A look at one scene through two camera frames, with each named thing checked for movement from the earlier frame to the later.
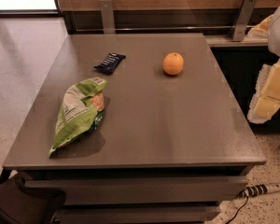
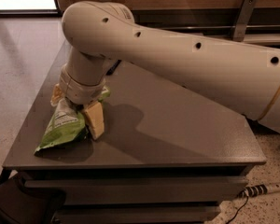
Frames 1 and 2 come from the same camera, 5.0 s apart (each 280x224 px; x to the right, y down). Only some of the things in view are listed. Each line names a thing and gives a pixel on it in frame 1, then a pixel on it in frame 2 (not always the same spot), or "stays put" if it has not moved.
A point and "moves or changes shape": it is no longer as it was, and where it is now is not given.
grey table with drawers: [174, 142] stays put
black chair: [13, 203] stays put
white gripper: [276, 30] to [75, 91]
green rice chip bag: [81, 106] moves or changes shape
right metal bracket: [244, 17] stays put
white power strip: [259, 189] stays put
